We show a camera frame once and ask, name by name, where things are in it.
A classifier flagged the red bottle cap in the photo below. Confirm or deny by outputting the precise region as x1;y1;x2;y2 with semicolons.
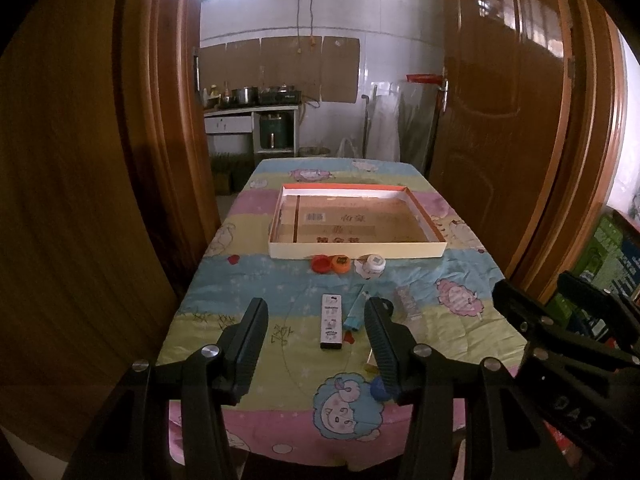
310;255;332;274

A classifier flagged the white plastic sheet roll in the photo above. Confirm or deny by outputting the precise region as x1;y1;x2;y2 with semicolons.
363;81;437;174

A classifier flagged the steel cooking pot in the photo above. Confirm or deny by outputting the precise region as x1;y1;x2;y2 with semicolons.
231;86;259;107

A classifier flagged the dark green appliance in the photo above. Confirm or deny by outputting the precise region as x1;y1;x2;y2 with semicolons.
259;114;288;150

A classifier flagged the black gas stove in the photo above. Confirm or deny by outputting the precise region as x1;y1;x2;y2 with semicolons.
258;86;302;106

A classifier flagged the white black rectangular box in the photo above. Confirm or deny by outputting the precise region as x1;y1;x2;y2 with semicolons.
320;294;343;350

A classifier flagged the white kitchen counter cabinet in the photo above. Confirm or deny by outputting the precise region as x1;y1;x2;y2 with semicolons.
204;105;302;162

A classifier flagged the blue bottle cap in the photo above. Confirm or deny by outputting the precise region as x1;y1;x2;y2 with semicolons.
370;376;397;403

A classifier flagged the left wooden door frame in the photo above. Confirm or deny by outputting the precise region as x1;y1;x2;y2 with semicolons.
1;0;220;460

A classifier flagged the shallow cardboard tray box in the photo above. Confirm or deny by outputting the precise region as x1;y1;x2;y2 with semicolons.
268;183;447;260

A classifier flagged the orange cap with black print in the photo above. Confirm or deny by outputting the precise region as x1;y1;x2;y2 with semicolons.
331;255;352;274

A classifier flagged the teal rectangular box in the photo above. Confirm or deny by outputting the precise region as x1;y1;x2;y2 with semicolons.
343;292;370;332

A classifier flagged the cartoon patterned tablecloth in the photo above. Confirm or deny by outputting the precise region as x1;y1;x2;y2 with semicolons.
158;158;525;471

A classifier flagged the brown wooden door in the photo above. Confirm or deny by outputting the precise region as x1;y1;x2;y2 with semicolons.
428;0;573;275

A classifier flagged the green printed carton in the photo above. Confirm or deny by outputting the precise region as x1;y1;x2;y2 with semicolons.
546;210;639;342

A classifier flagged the cardboard sheet on wall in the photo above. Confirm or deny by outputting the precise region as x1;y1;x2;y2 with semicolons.
200;36;360;104

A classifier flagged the gold rectangular box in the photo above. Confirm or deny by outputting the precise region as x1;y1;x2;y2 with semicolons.
366;351;378;368

